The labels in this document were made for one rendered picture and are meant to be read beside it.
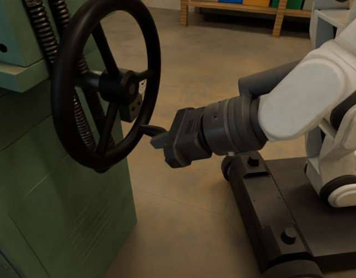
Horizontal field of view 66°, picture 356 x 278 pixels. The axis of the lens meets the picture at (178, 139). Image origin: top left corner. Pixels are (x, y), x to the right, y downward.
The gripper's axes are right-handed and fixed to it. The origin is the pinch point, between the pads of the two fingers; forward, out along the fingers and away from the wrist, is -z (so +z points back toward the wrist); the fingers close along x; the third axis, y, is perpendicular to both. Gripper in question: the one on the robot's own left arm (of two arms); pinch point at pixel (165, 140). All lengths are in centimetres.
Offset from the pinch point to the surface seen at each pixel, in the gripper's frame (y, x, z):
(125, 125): -45, 70, -93
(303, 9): -114, 269, -6
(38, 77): 22.1, -4.6, -6.4
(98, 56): 13.6, 19.7, -18.9
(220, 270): -69, -2, -24
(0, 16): 30.3, -3.9, -3.1
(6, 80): 24.5, -7.4, -8.2
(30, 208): 2.9, -14.9, -29.3
